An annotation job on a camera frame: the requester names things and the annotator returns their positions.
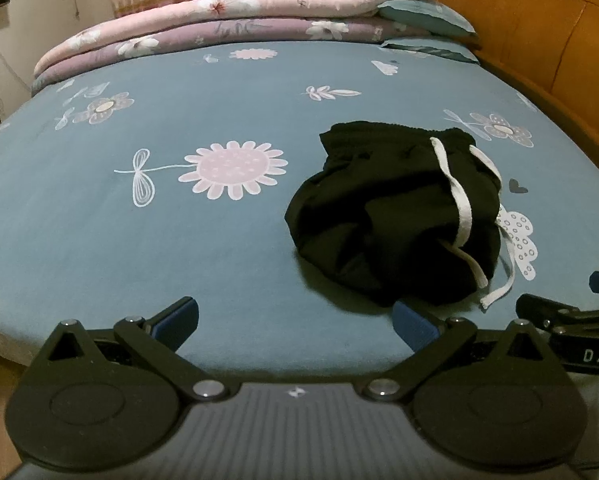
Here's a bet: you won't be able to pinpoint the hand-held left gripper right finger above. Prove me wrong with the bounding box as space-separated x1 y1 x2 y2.
362 300 555 403

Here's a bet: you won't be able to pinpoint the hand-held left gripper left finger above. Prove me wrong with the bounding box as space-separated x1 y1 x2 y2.
44 296 233 403

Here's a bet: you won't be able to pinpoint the black pants with white drawstring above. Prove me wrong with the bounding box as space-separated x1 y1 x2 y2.
284 121 517 311

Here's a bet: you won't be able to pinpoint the bed with blue floral sheet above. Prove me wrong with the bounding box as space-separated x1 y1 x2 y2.
0 40 599 466

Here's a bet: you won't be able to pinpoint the flat teal pillow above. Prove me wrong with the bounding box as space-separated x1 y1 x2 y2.
379 37 480 65

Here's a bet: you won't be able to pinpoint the purple floral quilt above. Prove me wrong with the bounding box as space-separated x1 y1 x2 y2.
31 16 433 96

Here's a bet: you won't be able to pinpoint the wooden headboard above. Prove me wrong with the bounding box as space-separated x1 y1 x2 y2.
437 0 599 221

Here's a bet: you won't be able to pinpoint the thick teal pillow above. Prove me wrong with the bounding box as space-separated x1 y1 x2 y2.
377 0 477 38

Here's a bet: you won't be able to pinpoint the pink floral quilt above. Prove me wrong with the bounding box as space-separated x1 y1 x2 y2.
34 0 440 73

